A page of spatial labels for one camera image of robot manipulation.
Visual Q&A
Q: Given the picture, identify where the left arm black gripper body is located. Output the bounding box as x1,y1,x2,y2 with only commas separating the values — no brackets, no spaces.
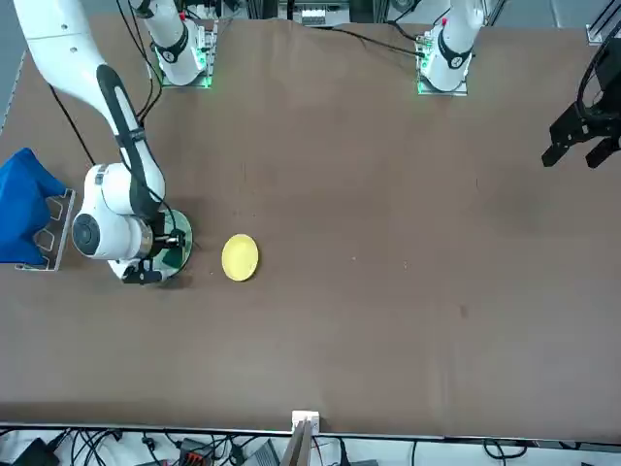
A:
576,38,621,140

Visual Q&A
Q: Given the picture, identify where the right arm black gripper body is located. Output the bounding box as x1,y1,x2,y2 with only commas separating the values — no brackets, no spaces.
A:
153,217,172,263

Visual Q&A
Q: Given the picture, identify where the green and yellow sponge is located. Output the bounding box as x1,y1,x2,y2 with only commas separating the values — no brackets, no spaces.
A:
161,244,189,267

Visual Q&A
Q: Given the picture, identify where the pale green plate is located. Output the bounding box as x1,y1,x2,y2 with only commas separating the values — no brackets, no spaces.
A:
145,208,195,288

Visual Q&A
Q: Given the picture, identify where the small yellow dish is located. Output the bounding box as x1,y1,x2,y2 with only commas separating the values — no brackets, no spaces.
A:
221,233,260,283

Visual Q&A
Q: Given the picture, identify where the clear slotted rack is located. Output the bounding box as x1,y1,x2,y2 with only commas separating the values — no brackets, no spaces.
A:
14,188,78,272

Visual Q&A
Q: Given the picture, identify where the blue cloth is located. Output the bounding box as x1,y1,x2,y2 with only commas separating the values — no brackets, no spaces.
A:
0,148,67,266

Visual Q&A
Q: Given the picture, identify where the black and orange connector box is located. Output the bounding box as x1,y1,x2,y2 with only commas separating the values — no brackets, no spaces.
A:
177,438,215,466

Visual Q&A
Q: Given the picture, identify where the black looped gripper cable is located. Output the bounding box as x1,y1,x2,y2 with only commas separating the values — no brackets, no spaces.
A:
576,41,610,122

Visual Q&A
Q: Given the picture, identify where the aluminium corner post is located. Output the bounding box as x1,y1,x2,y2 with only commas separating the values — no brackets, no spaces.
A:
585,0,621,46

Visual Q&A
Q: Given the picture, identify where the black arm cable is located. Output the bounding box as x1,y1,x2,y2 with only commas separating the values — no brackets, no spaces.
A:
47,83,98,169

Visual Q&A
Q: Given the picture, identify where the aluminium edge rail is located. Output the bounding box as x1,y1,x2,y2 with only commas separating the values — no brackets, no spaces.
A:
0,50,26,137

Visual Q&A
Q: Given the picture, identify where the black base cable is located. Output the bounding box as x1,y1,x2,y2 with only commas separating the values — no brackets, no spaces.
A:
308,23,423,55

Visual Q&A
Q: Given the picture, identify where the aluminium profile post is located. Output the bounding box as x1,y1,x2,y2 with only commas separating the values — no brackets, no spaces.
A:
283,410,322,466

